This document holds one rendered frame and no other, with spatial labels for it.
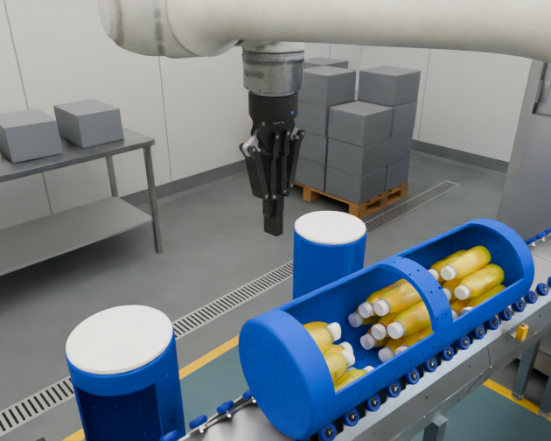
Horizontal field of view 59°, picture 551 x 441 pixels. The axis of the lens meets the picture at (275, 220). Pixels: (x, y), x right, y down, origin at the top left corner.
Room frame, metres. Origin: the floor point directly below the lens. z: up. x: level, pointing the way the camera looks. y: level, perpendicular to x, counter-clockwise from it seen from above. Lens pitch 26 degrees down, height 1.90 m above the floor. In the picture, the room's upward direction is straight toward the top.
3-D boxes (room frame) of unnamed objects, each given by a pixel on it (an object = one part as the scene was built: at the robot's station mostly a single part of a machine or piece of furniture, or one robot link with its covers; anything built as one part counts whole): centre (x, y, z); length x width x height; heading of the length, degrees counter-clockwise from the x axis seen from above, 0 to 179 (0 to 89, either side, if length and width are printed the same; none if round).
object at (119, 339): (1.05, 0.42, 1.03); 0.28 x 0.28 x 0.01
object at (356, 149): (4.58, -0.59, 0.59); 1.20 x 0.80 x 1.19; 44
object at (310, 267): (1.71, -0.21, 0.59); 0.28 x 0.28 x 0.88
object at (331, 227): (1.71, -0.21, 1.03); 0.28 x 0.28 x 0.01
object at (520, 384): (1.84, -1.23, 0.31); 0.06 x 0.06 x 0.63; 37
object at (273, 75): (0.74, 0.00, 1.78); 0.09 x 0.09 x 0.06
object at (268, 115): (0.74, 0.00, 1.71); 0.08 x 0.07 x 0.09; 138
